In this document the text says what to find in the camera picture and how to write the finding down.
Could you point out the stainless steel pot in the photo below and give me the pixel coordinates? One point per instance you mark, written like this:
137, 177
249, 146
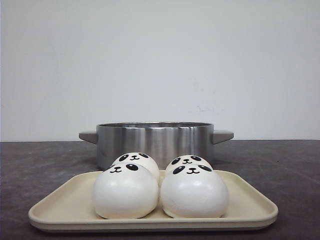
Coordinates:
163, 141

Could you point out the beige rectangular tray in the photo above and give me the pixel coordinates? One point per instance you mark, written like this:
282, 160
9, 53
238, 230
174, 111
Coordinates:
70, 209

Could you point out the panda bun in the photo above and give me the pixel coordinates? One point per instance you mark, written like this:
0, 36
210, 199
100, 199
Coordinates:
125, 191
185, 160
141, 159
194, 191

